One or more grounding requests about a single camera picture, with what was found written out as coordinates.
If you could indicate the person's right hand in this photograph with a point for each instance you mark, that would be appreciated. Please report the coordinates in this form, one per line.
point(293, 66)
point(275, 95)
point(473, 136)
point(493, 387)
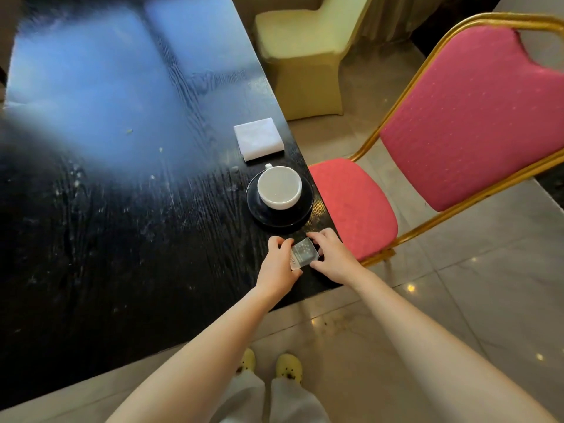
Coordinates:
point(337, 259)

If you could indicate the person's left hand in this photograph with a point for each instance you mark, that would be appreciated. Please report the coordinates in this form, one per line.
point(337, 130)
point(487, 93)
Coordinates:
point(275, 270)

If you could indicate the person's right thumb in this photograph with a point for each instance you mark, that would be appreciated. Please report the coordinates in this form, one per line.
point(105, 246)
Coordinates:
point(319, 264)

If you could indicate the person's left thumb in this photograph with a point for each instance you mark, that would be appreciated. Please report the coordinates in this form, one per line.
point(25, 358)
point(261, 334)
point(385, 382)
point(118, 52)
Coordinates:
point(295, 276)

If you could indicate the small silver foil packet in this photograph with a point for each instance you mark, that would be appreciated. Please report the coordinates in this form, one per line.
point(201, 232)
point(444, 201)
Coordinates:
point(304, 253)

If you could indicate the person's right forearm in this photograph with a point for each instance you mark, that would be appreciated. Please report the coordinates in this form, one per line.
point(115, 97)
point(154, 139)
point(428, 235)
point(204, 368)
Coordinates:
point(432, 348)

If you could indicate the person's left forearm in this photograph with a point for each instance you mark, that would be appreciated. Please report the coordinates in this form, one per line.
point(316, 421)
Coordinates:
point(207, 361)

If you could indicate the black saucer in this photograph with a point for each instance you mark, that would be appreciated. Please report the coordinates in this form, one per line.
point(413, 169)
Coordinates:
point(268, 218)

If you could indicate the white coffee cup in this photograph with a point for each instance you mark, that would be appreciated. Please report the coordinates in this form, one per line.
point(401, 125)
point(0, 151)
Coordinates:
point(279, 188)

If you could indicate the person's yellow right shoe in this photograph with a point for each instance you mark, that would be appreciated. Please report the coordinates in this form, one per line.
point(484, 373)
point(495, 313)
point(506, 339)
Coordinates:
point(288, 367)

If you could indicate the person's yellow shoe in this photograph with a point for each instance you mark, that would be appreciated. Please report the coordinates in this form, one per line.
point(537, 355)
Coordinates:
point(288, 367)
point(248, 360)

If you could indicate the person's yellow left shoe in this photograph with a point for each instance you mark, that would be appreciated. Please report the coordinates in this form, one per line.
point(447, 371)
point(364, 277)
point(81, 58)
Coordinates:
point(248, 360)

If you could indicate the person's grey trousers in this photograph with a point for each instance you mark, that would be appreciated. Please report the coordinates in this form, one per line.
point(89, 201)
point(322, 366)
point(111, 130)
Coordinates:
point(291, 403)

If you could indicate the white folded napkin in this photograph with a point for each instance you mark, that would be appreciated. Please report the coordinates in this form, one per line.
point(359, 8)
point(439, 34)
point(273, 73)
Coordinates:
point(259, 138)

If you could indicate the yellow fabric-covered chair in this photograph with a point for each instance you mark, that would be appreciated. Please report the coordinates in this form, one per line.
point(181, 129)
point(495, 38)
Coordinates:
point(304, 43)

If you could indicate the beige draped cloth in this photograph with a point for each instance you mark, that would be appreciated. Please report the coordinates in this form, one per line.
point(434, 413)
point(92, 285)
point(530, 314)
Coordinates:
point(396, 15)

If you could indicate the red chair with gold frame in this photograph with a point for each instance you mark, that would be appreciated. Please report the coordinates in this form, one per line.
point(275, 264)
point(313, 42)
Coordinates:
point(467, 114)

